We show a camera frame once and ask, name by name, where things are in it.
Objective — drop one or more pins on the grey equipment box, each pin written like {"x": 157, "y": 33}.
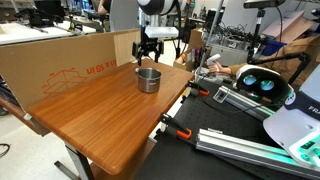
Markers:
{"x": 233, "y": 53}

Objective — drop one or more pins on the silver metal pot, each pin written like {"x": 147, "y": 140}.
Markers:
{"x": 149, "y": 85}

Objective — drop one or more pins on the blue plastic bin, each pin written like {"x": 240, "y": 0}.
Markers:
{"x": 271, "y": 45}

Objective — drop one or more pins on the grey metal table leg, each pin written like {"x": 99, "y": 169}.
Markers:
{"x": 80, "y": 163}

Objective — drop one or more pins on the aluminium rail with end bracket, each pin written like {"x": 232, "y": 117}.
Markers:
{"x": 240, "y": 102}

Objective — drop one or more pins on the slanted silver metal pole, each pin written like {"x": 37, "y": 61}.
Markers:
{"x": 210, "y": 36}

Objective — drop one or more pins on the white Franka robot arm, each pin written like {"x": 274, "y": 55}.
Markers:
{"x": 293, "y": 126}

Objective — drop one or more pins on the tall brown cardboard box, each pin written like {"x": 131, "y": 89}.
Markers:
{"x": 196, "y": 39}

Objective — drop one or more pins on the aluminium extrusion rail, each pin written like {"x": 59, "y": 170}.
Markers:
{"x": 233, "y": 146}

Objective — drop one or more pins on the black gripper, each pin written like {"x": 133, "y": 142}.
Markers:
{"x": 149, "y": 43}

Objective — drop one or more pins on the black camera on stand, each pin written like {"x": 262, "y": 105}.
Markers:
{"x": 263, "y": 3}

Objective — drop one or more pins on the white VR headset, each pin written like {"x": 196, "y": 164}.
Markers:
{"x": 256, "y": 71}

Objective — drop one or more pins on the large flat cardboard board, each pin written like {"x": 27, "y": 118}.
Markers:
{"x": 50, "y": 63}

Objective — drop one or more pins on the cardboard box with orange items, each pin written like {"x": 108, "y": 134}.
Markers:
{"x": 183, "y": 61}

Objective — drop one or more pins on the operator hand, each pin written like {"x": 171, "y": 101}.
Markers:
{"x": 221, "y": 69}

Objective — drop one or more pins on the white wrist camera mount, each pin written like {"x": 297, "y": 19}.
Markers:
{"x": 161, "y": 32}

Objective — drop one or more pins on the white workbench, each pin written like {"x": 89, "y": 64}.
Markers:
{"x": 20, "y": 33}

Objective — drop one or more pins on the black perforated breadboard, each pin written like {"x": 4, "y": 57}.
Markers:
{"x": 213, "y": 116}

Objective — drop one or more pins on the black bench equipment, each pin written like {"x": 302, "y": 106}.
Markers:
{"x": 41, "y": 18}

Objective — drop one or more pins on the flat brown cardboard sheet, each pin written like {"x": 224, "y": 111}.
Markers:
{"x": 286, "y": 28}

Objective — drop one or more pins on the brown sleeved operator forearm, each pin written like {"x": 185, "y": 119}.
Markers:
{"x": 286, "y": 63}

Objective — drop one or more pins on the black camera stand pole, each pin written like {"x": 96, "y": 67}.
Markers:
{"x": 256, "y": 36}

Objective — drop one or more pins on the white VR controller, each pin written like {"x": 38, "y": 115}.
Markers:
{"x": 213, "y": 60}

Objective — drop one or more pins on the person in black shirt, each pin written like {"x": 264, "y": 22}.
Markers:
{"x": 106, "y": 5}

